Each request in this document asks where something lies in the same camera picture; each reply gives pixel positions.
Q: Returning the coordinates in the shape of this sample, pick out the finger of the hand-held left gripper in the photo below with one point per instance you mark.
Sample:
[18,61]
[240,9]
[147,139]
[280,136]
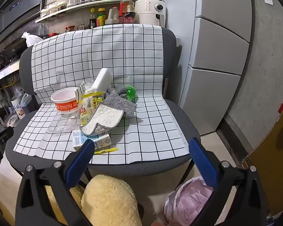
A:
[4,135]

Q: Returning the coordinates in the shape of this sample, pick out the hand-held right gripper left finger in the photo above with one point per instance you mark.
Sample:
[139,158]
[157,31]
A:
[81,162]

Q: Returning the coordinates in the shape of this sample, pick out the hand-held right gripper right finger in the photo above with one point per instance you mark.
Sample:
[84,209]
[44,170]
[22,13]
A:
[202,162]

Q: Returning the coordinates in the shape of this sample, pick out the white blue carton box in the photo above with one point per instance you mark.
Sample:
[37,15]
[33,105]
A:
[96,142]

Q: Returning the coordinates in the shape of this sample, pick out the yellow pen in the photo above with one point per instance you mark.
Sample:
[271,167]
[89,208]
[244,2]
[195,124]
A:
[107,150]

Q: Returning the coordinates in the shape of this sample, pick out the bin with pink bag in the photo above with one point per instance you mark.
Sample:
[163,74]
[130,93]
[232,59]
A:
[186,200]

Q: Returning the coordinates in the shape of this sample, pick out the clear plastic container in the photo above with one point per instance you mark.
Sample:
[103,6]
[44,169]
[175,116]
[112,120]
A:
[62,124]

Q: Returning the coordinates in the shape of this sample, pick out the white grey scrubbing pad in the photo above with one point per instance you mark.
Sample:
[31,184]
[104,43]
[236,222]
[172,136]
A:
[102,117]

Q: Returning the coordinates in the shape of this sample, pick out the yellow snack packet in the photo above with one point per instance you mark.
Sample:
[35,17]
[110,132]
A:
[92,103]

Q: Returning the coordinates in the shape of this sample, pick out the red white noodle bowl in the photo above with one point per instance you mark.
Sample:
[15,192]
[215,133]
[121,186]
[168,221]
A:
[64,104]

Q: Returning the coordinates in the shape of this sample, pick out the striped black white packet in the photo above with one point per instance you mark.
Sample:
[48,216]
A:
[79,93]

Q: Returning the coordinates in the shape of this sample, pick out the grey fuzzy towel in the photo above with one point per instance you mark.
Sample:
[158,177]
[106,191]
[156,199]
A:
[122,103]

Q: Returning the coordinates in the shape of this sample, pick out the white tissue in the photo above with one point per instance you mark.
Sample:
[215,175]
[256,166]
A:
[89,86]

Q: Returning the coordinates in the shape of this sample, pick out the white sponge block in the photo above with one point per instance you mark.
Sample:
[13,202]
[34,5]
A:
[103,78]

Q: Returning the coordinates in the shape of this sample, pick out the green plastic bottle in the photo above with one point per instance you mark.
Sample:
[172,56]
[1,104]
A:
[131,91]

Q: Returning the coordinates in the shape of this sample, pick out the white printed bucket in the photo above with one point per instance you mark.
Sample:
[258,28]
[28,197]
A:
[17,108]

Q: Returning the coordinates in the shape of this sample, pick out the grey plastic jug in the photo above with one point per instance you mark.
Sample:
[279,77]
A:
[29,103]

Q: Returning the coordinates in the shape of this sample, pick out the person's yellow fleece pants leg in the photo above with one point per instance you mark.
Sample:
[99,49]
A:
[108,202]

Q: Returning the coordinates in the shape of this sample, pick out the steel kitchen counter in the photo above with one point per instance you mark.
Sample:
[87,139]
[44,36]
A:
[4,74]

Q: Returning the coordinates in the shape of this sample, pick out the mustard yellow door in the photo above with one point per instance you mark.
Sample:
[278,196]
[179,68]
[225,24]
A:
[273,169]

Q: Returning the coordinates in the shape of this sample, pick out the dark slipper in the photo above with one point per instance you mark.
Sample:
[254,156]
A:
[140,210]

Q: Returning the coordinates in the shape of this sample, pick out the person's bare foot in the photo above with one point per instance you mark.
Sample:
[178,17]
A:
[156,223]

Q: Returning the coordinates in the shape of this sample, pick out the black wok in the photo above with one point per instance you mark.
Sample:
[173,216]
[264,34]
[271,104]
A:
[8,53]

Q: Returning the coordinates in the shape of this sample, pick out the red tag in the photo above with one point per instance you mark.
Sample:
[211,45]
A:
[281,107]

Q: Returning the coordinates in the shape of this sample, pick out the white plastic bag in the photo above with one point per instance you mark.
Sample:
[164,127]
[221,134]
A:
[31,40]

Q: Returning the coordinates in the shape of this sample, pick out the white refrigerator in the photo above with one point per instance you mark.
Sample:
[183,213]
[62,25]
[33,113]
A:
[212,51]

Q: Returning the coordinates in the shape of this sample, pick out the white checked cloth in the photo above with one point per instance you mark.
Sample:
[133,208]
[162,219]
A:
[122,56]

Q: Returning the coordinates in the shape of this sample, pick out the grey office chair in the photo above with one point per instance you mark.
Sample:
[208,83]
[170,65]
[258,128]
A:
[172,44]

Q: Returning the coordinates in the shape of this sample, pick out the red lid jar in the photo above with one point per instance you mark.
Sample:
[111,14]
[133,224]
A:
[70,28]

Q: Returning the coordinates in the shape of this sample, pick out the small glass jar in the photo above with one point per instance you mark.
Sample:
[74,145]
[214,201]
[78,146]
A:
[53,9]
[62,6]
[44,13]

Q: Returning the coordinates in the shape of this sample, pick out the black range hood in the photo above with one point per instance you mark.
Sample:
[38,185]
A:
[16,7]

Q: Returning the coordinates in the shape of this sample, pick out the dark sauce bottle yellow cap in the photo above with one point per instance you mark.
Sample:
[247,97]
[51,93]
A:
[92,20]

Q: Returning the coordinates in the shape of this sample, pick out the green sauce bottle yellow cap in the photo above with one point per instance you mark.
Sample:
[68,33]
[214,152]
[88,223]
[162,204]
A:
[101,18]

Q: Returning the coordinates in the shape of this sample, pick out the translucent jug dark liquid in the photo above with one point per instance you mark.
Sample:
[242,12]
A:
[112,16]

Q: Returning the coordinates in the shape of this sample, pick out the large glass jar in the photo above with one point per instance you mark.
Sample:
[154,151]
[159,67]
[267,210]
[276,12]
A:
[72,1]

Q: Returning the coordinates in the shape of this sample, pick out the large soy sauce bottle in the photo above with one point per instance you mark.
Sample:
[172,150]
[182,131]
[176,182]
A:
[127,10]

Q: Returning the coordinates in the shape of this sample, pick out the white air fryer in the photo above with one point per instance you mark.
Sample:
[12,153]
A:
[149,11]

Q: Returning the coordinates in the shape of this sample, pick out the white wall shelf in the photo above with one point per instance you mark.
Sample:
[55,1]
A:
[68,9]

